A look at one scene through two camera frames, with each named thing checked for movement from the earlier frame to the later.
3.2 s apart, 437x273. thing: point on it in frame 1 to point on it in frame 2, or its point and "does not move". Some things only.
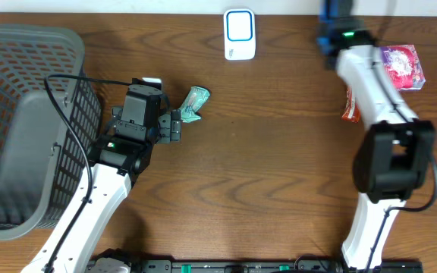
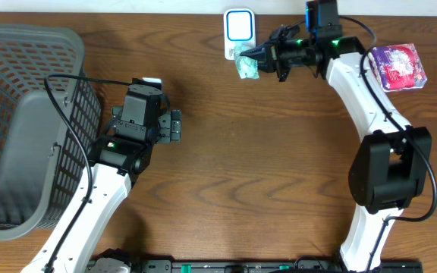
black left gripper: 171,127 does not move
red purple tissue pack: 403,66 does not move
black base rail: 264,265 does not move
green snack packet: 194,102 to 248,68
